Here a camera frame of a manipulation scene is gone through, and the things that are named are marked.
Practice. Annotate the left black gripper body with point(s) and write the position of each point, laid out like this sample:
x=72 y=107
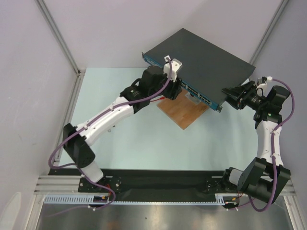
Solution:
x=171 y=89

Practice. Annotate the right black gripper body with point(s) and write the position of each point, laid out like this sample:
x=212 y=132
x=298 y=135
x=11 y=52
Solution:
x=241 y=96

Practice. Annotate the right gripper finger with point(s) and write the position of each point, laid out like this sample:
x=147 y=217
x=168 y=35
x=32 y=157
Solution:
x=239 y=90
x=234 y=102

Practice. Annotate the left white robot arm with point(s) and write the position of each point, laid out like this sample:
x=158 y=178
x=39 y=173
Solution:
x=155 y=81

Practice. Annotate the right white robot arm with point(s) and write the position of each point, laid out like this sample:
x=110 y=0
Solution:
x=265 y=177

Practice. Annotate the wooden board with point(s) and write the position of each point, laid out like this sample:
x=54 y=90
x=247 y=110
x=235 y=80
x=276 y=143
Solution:
x=181 y=110

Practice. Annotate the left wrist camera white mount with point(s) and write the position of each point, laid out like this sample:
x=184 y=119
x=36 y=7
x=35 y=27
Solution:
x=172 y=67

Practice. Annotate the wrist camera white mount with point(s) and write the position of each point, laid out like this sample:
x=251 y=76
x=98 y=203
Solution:
x=172 y=67
x=263 y=81

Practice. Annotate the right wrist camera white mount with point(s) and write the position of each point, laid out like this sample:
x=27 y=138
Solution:
x=263 y=81

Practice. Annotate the black network switch blue front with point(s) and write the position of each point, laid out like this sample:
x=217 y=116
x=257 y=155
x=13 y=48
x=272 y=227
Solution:
x=206 y=68

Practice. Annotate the slotted cable duct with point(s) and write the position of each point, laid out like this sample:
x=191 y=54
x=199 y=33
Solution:
x=99 y=200

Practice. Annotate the right aluminium frame post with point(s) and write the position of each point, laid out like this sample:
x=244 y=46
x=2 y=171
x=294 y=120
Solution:
x=270 y=28

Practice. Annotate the aluminium frame post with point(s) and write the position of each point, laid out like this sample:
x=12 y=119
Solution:
x=270 y=28
x=58 y=36

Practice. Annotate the left aluminium frame post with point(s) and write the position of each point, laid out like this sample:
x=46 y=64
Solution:
x=58 y=36

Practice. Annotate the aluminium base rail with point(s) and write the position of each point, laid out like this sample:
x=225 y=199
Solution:
x=57 y=185

